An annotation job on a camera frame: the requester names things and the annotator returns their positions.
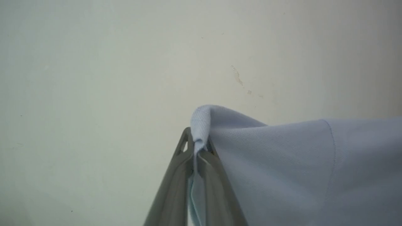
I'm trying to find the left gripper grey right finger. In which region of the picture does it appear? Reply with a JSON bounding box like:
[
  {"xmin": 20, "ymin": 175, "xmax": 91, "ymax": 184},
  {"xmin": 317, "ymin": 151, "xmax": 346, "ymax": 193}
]
[{"xmin": 198, "ymin": 140, "xmax": 248, "ymax": 226}]

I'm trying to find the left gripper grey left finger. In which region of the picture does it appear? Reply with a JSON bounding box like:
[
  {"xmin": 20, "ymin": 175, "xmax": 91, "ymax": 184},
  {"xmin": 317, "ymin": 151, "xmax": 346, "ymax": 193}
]
[{"xmin": 143, "ymin": 127, "xmax": 195, "ymax": 226}]

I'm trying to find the light blue polo shirt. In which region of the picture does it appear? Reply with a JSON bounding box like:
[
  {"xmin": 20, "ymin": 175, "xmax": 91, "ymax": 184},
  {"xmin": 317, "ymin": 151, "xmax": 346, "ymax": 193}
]
[{"xmin": 187, "ymin": 105, "xmax": 402, "ymax": 226}]

